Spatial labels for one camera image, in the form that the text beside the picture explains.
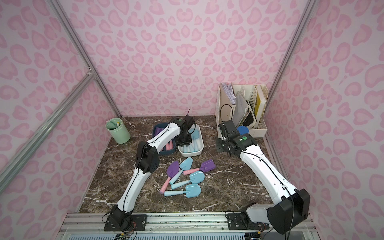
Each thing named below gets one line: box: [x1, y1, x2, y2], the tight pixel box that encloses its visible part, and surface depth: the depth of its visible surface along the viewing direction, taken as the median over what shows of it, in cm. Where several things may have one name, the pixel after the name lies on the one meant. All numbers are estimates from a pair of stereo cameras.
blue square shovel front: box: [164, 183, 202, 198], surface depth 84 cm
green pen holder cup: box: [105, 117, 131, 144], surface depth 101 cm
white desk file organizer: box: [215, 82, 269, 139], surface depth 100 cm
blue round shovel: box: [171, 170, 205, 190], surface depth 89 cm
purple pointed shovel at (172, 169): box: [159, 160, 180, 194], surface depth 92 cm
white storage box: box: [178, 123, 204, 157], surface depth 100 cm
